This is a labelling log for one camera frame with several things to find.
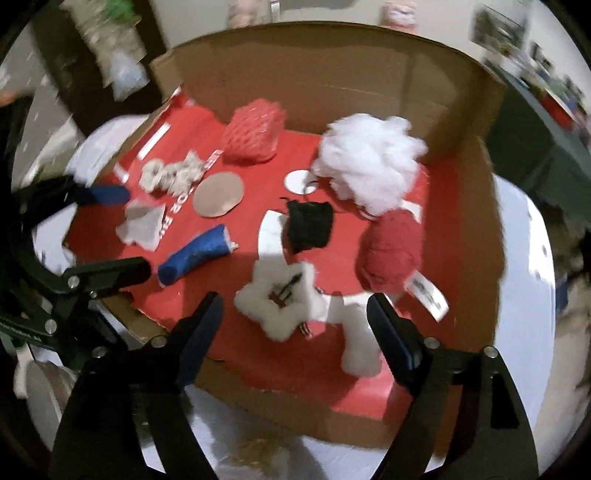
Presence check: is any white mesh bath pouf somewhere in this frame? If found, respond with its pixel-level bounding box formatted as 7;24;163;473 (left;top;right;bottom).
310;114;428;218

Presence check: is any red foam mesh net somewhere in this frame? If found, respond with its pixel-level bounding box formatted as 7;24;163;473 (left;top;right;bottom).
222;99;285;162

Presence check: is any cardboard box with red inside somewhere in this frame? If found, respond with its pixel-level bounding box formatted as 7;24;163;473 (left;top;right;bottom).
62;23;509;451

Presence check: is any clear plastic bag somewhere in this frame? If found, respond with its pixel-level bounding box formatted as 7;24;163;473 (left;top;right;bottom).
110;50;150;100

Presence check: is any table with dark green cloth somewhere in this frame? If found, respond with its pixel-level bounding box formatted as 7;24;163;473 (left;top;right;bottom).
487;65;591;228

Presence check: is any small pink plush toy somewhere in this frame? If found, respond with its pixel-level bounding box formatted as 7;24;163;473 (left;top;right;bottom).
381;0;419;31

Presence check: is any row of bottles and cosmetics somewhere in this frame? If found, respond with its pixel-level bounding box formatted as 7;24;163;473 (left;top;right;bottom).
526;41;591;131

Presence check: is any white fluffy star with bow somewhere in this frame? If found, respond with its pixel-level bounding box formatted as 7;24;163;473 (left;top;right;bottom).
233;259;325;343

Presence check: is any cream knitted scrunchie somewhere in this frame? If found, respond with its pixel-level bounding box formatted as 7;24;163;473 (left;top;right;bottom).
139;150;206;195

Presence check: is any blue fabric roll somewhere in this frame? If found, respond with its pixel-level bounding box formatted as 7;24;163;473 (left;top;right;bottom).
158;224;239;288

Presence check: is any pale felt piece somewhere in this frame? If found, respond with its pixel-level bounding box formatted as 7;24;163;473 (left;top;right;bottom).
115;200;167;253

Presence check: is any dark brown door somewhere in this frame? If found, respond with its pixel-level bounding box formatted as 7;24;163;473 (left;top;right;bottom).
31;0;185;136

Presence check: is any black fluffy pouch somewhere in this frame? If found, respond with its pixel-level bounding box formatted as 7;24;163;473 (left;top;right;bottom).
279;198;334;254

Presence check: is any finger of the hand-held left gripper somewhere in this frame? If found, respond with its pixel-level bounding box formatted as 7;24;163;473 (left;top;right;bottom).
69;184;133;209
28;256;153;344

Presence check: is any red crocheted plush toy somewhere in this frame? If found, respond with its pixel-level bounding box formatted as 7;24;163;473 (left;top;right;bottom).
355;209;450;322

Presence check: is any white fluffy plush piece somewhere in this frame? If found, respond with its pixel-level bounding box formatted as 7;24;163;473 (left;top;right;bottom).
323;295;385;377

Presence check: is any round tan pad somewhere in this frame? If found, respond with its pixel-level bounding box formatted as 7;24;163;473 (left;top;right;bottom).
192;172;245;218

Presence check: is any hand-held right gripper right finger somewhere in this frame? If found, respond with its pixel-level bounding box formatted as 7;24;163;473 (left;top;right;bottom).
367;293;541;480

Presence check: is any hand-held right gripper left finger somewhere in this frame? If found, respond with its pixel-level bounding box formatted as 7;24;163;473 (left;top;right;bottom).
48;291;225;480

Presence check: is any clear hanging pocket organizer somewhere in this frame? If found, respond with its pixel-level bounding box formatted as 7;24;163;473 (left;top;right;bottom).
62;0;145;89

